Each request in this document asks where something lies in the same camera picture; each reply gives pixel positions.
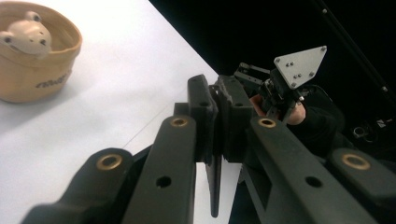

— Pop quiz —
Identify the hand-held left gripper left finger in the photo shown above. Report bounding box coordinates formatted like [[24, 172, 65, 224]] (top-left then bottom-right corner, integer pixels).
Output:
[[120, 74, 219, 224]]

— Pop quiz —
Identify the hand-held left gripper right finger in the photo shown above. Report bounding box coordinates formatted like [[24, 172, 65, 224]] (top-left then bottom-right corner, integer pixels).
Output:
[[218, 74, 379, 224]]

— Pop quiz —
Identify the tan frog cup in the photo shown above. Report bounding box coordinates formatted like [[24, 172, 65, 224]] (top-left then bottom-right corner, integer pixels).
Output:
[[0, 1, 84, 105]]

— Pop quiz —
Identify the black metal stand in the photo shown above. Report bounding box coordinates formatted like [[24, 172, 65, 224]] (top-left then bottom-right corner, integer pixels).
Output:
[[311, 0, 396, 105]]

